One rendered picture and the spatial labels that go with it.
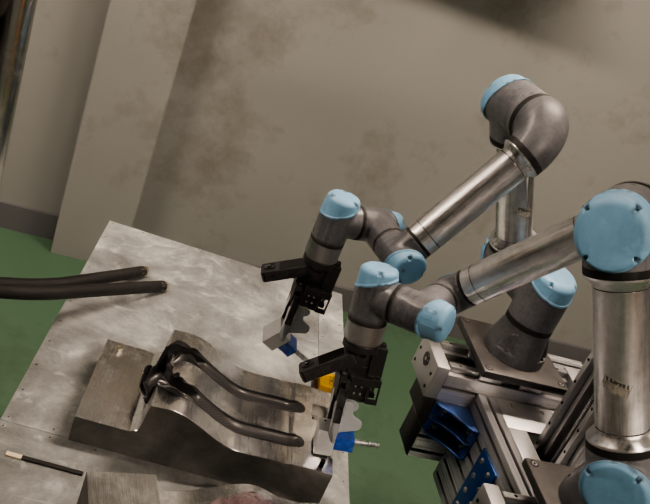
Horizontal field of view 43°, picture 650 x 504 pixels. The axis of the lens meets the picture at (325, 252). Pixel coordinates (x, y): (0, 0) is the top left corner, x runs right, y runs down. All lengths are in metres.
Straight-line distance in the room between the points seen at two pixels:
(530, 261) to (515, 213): 0.42
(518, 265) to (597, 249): 0.25
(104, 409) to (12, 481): 0.21
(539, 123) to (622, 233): 0.46
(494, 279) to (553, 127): 0.34
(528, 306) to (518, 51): 1.92
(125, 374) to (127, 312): 0.32
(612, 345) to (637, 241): 0.18
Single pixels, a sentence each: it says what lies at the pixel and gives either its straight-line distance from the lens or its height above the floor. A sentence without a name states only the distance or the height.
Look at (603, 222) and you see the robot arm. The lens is 1.30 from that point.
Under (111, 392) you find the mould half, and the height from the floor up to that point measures 0.86.
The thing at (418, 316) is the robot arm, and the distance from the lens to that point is 1.47.
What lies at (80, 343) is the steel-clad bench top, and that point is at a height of 0.80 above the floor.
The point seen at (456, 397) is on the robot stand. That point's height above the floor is 0.92.
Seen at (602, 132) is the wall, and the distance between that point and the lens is 3.96.
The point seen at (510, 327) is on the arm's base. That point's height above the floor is 1.11.
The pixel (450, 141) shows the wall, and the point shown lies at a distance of 3.73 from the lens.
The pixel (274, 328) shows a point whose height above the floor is 0.95.
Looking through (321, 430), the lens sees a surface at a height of 0.95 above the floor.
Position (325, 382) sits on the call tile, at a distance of 1.97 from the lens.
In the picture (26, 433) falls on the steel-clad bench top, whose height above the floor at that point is 0.80.
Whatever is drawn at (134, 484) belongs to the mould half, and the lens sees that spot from 1.46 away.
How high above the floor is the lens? 1.93
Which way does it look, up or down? 25 degrees down
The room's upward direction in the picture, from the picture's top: 22 degrees clockwise
